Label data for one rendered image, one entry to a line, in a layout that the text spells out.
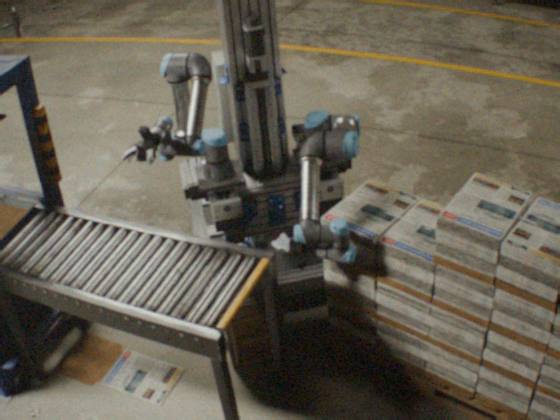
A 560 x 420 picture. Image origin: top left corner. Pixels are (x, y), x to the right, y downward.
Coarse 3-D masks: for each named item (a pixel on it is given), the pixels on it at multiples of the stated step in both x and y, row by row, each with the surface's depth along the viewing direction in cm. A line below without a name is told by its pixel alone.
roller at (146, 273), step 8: (168, 240) 314; (160, 248) 310; (168, 248) 311; (160, 256) 306; (152, 264) 302; (160, 264) 306; (144, 272) 297; (152, 272) 300; (136, 280) 293; (144, 280) 295; (128, 288) 289; (136, 288) 291; (120, 296) 286; (128, 296) 286; (128, 304) 285
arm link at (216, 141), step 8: (216, 128) 343; (208, 136) 336; (216, 136) 337; (224, 136) 338; (208, 144) 337; (216, 144) 336; (224, 144) 339; (208, 152) 339; (216, 152) 339; (224, 152) 341; (208, 160) 343; (216, 160) 341
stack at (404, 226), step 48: (384, 192) 326; (384, 240) 298; (432, 240) 294; (336, 288) 332; (384, 288) 309; (432, 288) 290; (480, 288) 271; (336, 336) 351; (384, 336) 327; (432, 336) 304; (480, 336) 282; (528, 336) 264; (432, 384) 319; (480, 384) 297
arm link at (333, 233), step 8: (328, 224) 294; (336, 224) 290; (344, 224) 290; (328, 232) 291; (336, 232) 290; (344, 232) 290; (328, 240) 292; (336, 240) 292; (344, 240) 292; (336, 248) 295; (344, 248) 294
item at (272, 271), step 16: (48, 208) 344; (64, 208) 343; (96, 224) 332; (112, 224) 328; (128, 224) 327; (176, 240) 315; (192, 240) 313; (208, 240) 312; (256, 256) 301; (272, 256) 300; (272, 272) 303
